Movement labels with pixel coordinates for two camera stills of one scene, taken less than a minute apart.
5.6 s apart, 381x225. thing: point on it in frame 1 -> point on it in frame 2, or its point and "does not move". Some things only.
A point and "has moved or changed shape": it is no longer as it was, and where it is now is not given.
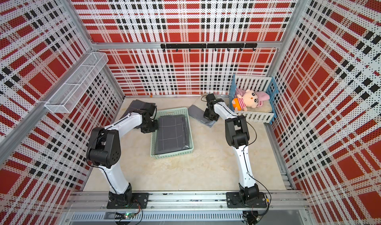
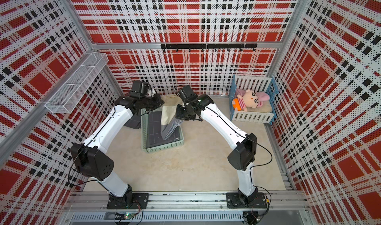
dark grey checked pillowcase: x=172 y=134 has moved or changed shape
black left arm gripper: x=155 y=127 -> x=158 y=101
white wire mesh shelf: x=68 y=94 does not move
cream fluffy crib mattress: x=266 y=107 does not move
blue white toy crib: x=255 y=97 does not move
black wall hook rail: x=207 y=45 does not move
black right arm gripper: x=206 y=115 -> x=179 y=114
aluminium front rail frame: x=188 y=208 does not move
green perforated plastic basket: x=185 y=111 -> x=145 y=113
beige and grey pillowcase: x=198 y=114 has moved or changed shape
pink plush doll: x=248 y=98 does not move
